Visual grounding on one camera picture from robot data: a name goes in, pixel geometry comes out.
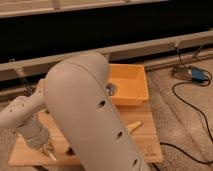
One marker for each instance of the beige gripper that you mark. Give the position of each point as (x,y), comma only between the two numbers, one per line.
(36,135)

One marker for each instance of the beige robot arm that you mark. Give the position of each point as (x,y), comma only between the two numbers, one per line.
(75,94)

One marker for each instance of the purple grape bunch toy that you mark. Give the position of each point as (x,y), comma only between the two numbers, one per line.
(70,151)

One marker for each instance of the grey object in bin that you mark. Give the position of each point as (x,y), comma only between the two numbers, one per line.
(111,89)

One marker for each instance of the yellow banana toy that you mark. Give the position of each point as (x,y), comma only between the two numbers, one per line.
(133,126)

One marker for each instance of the orange plastic bin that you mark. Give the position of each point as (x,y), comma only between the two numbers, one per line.
(131,84)

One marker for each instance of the blue power box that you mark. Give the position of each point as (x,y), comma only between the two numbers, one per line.
(189,74)

